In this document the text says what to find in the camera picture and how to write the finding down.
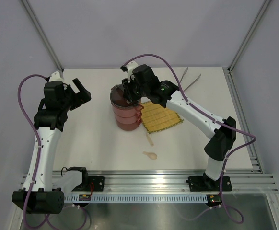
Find red steel bowl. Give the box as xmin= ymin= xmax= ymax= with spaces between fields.
xmin=115 ymin=113 xmax=142 ymax=124
xmin=113 ymin=104 xmax=144 ymax=117
xmin=116 ymin=120 xmax=142 ymax=131

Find metal tongs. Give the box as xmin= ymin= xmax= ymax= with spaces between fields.
xmin=179 ymin=67 xmax=201 ymax=92

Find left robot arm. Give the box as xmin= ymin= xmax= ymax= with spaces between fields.
xmin=12 ymin=77 xmax=91 ymax=214

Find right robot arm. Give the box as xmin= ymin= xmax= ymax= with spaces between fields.
xmin=121 ymin=62 xmax=236 ymax=191

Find bamboo woven tray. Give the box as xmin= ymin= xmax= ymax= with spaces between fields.
xmin=141 ymin=102 xmax=183 ymax=134

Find beige spoon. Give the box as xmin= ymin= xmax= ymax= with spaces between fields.
xmin=143 ymin=151 xmax=158 ymax=160

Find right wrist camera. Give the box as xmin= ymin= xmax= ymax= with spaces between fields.
xmin=120 ymin=61 xmax=138 ymax=82

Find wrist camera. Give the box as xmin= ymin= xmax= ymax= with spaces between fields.
xmin=120 ymin=61 xmax=138 ymax=82
xmin=48 ymin=70 xmax=64 ymax=82

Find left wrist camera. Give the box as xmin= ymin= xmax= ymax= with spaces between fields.
xmin=48 ymin=70 xmax=64 ymax=82

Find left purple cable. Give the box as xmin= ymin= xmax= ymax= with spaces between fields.
xmin=18 ymin=74 xmax=92 ymax=229

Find purple cable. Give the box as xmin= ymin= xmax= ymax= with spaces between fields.
xmin=18 ymin=74 xmax=92 ymax=229
xmin=121 ymin=54 xmax=257 ymax=223

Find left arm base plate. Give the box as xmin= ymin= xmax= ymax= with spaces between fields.
xmin=72 ymin=176 xmax=105 ymax=192

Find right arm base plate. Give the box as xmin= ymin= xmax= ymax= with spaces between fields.
xmin=186 ymin=176 xmax=233 ymax=192

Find white slotted cable duct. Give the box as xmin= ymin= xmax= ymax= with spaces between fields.
xmin=65 ymin=194 xmax=208 ymax=204

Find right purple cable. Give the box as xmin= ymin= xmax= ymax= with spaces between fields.
xmin=121 ymin=54 xmax=257 ymax=223

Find aluminium rail frame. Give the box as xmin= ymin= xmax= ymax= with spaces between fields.
xmin=10 ymin=157 xmax=279 ymax=230

